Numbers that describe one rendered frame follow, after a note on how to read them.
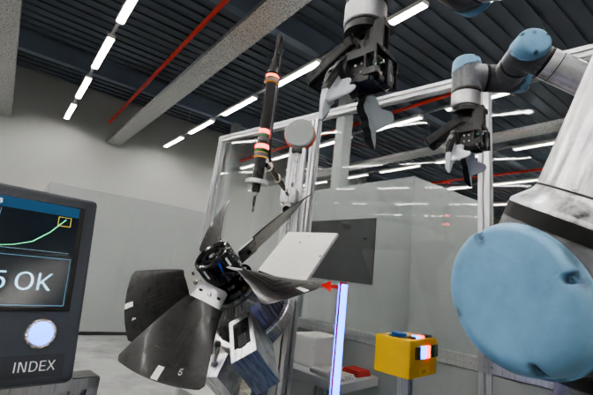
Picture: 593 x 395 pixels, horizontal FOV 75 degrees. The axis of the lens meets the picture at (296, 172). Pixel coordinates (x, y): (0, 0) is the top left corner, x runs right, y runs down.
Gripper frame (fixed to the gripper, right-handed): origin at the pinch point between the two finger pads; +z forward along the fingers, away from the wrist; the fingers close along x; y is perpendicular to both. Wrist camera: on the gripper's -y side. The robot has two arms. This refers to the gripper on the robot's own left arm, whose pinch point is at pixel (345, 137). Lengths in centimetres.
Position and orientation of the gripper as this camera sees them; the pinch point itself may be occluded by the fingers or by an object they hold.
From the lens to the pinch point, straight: 65.6
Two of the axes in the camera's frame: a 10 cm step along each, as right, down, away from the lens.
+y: 7.4, -0.9, -6.7
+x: 6.7, 2.6, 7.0
